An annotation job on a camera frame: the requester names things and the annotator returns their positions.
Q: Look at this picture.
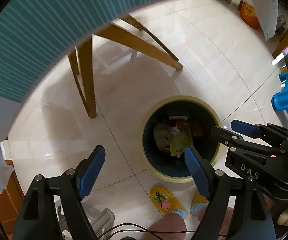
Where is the blue plastic stool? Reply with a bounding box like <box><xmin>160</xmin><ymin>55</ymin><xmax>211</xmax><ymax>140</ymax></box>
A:
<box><xmin>271</xmin><ymin>73</ymin><xmax>288</xmax><ymax>115</ymax></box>

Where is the yellow slipper left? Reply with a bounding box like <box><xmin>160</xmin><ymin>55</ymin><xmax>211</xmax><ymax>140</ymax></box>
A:
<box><xmin>149</xmin><ymin>184</ymin><xmax>188</xmax><ymax>219</ymax></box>

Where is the red bucket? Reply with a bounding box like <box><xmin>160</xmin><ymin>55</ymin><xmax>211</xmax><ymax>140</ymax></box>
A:
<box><xmin>240</xmin><ymin>2</ymin><xmax>261</xmax><ymax>30</ymax></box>

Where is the yellow slipper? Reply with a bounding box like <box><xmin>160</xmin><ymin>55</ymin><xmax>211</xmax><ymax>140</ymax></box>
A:
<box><xmin>149</xmin><ymin>184</ymin><xmax>188</xmax><ymax>219</ymax></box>
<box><xmin>190</xmin><ymin>191</ymin><xmax>209</xmax><ymax>217</ymax></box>

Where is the yellow slipper right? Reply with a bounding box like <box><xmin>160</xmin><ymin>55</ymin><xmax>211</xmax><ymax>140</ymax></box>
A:
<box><xmin>190</xmin><ymin>191</ymin><xmax>209</xmax><ymax>217</ymax></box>

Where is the teal white tablecloth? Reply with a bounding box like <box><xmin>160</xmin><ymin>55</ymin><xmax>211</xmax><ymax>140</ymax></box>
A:
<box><xmin>0</xmin><ymin>0</ymin><xmax>262</xmax><ymax>145</ymax></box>

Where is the yellow-green printed plastic bag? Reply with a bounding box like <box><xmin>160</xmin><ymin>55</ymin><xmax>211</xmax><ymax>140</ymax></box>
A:
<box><xmin>169</xmin><ymin>127</ymin><xmax>193</xmax><ymax>157</ymax></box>

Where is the wooden table leg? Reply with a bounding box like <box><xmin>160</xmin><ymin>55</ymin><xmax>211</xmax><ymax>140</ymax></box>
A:
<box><xmin>67</xmin><ymin>14</ymin><xmax>183</xmax><ymax>119</ymax></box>

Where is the round trash bin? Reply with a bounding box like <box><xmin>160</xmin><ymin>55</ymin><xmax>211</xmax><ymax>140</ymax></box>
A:
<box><xmin>139</xmin><ymin>96</ymin><xmax>221</xmax><ymax>184</ymax></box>

